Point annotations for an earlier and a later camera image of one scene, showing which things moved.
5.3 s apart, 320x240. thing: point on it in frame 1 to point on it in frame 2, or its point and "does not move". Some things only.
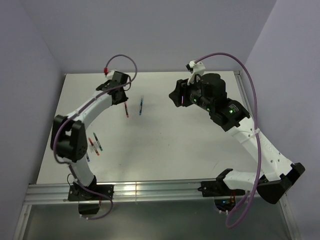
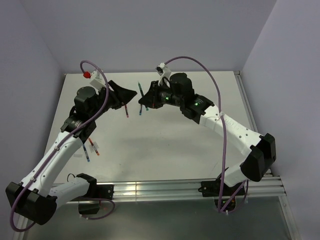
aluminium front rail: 55,194 does not move
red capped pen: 93,146 does not move
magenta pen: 127,114 does not move
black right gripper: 182,88 to 151,99
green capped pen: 97,142 to 143,94
